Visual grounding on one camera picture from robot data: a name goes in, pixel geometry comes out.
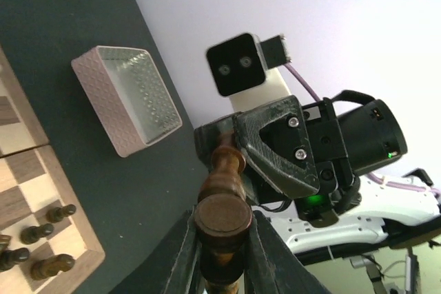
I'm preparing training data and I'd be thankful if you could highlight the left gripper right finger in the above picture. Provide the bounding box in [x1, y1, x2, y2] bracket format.
[244, 211, 331, 294]

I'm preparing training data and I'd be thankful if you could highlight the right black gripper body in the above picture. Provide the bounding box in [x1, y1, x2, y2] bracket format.
[299, 98, 354, 199]

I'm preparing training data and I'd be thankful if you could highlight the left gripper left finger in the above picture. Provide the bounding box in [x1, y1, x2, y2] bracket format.
[111, 210, 203, 293]

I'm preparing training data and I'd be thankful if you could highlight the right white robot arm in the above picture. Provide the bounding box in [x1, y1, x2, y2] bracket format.
[194, 91, 440, 264]

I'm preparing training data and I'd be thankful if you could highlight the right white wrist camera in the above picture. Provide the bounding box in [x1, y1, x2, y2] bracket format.
[205, 32, 291, 112]

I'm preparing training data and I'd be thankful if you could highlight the pile of dark chess pieces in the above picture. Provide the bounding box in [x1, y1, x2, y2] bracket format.
[1, 204, 76, 281]

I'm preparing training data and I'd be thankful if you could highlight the wooden chess board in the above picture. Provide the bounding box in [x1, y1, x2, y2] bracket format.
[1, 54, 105, 293]

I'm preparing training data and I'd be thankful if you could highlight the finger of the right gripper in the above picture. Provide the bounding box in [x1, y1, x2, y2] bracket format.
[234, 96, 320, 198]
[194, 114, 262, 204]

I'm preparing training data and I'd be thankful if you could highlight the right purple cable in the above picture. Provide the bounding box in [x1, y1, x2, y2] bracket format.
[285, 63, 321, 103]

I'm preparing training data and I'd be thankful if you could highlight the pink rimmed metal tray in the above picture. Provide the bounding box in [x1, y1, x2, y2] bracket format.
[71, 45, 183, 158]

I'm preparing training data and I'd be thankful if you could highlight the dark chess king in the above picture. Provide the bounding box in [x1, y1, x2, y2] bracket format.
[193, 132, 252, 294]

